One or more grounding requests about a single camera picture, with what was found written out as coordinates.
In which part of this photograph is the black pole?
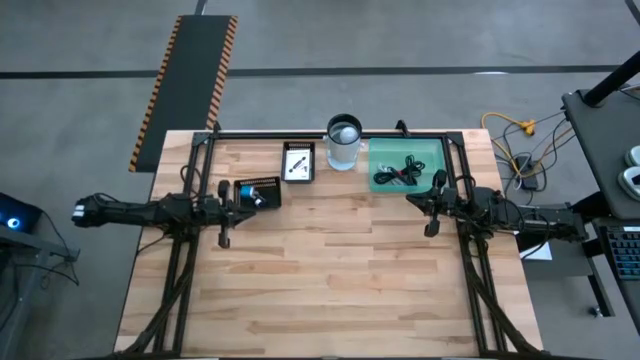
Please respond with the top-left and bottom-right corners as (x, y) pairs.
(582, 49), (640, 107)

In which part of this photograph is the black cable with red tie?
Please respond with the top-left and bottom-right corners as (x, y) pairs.
(394, 153), (427, 187)

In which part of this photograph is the gray side desk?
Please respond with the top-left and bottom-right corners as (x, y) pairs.
(560, 88), (640, 221)

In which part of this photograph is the wide black mesh basket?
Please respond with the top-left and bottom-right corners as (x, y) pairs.
(233, 175), (283, 211)

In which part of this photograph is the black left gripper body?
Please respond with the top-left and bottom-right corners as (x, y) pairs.
(199, 179), (236, 250)

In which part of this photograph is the black hazard-striped floor mat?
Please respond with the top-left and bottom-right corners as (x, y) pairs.
(128, 14), (239, 174)

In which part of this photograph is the black power adapter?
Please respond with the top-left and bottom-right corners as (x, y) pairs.
(516, 154), (540, 191)

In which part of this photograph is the black desk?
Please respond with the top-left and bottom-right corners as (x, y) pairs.
(514, 192), (640, 336)

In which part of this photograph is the backlit keyboard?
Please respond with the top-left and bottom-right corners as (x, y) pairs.
(599, 224), (640, 280)

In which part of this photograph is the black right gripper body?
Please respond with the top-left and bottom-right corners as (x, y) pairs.
(423, 169), (459, 238)

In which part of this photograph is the white paper sheet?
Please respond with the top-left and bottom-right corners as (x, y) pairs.
(519, 242), (554, 262)

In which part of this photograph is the yellow cable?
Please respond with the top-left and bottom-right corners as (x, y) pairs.
(480, 111), (539, 171)

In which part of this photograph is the small black mesh basket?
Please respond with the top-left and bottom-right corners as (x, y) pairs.
(281, 141), (317, 184)

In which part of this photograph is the black aluminium table frame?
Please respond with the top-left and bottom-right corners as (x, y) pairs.
(114, 119), (546, 360)

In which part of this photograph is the gray metal stand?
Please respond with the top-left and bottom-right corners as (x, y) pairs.
(0, 224), (81, 360)

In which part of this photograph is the clear cylinder container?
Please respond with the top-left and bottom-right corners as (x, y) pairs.
(325, 113), (364, 173)

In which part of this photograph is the blue-lit black device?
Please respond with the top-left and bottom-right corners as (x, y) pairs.
(0, 192), (46, 234)

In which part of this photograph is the teal translucent plastic bin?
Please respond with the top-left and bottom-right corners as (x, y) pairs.
(368, 137), (449, 195)

